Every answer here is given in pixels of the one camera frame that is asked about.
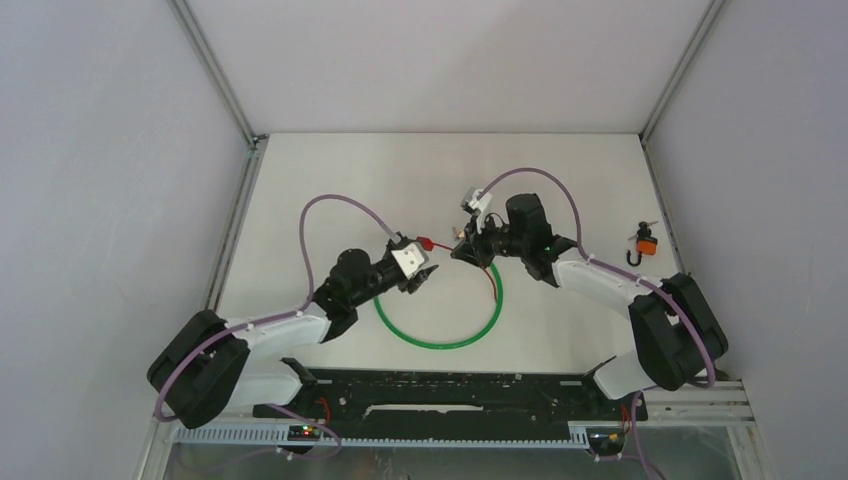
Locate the grey cable duct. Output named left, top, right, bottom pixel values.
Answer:
left=173, top=423, right=589, bottom=450

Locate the right aluminium corner post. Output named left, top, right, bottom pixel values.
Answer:
left=639, top=0, right=730, bottom=146

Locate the red cable lock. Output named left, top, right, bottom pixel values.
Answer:
left=415, top=235, right=498, bottom=303

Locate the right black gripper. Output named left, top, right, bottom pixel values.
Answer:
left=452, top=211, right=529, bottom=269

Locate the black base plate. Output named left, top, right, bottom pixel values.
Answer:
left=286, top=369, right=646, bottom=440

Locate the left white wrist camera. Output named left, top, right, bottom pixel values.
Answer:
left=389, top=241, right=428, bottom=279

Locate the green cable lock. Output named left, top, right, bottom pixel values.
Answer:
left=372, top=264, right=505, bottom=351

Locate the orange padlock with keys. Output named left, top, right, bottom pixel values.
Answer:
left=626, top=221, right=658, bottom=267

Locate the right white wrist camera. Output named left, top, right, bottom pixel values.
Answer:
left=460, top=187, right=492, bottom=233

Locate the aluminium corner post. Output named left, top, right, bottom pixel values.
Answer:
left=639, top=0, right=730, bottom=146
left=167, top=0, right=258, bottom=149

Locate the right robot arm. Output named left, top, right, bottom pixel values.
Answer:
left=451, top=189, right=729, bottom=418

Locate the aluminium front frame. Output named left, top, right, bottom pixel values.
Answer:
left=133, top=381, right=772, bottom=479

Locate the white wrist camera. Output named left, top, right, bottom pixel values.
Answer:
left=389, top=241, right=428, bottom=279
left=460, top=187, right=492, bottom=233

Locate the left aluminium corner post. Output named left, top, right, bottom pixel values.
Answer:
left=167, top=0, right=258, bottom=149

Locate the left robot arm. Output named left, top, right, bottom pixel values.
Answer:
left=147, top=238, right=437, bottom=429

